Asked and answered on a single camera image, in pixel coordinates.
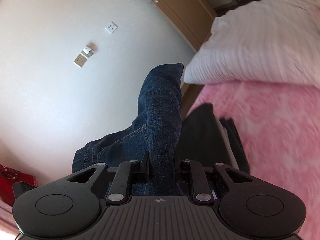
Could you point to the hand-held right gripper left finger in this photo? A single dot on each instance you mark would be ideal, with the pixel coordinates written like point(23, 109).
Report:
point(144, 166)

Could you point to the red cloth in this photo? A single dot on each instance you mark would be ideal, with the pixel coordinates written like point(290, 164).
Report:
point(12, 180)

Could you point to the blue denim jeans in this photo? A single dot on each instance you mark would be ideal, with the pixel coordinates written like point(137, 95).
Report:
point(160, 110)

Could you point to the white plug adapter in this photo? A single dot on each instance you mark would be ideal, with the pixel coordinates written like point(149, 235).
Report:
point(88, 49)

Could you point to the black garment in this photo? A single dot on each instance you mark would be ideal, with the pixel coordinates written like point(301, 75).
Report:
point(200, 135)

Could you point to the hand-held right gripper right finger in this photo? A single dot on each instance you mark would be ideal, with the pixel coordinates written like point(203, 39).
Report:
point(177, 170)

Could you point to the wooden door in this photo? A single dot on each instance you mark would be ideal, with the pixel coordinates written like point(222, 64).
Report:
point(180, 7)

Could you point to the silver wall socket plate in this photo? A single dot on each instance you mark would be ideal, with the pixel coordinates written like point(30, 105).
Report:
point(80, 61)

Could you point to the white square wall socket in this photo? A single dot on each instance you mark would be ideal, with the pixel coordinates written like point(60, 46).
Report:
point(110, 27)

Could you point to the pink rose print blanket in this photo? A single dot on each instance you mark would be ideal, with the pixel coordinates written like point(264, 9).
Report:
point(275, 142)

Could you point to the striped white duvet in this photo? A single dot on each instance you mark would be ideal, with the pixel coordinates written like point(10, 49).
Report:
point(255, 42)

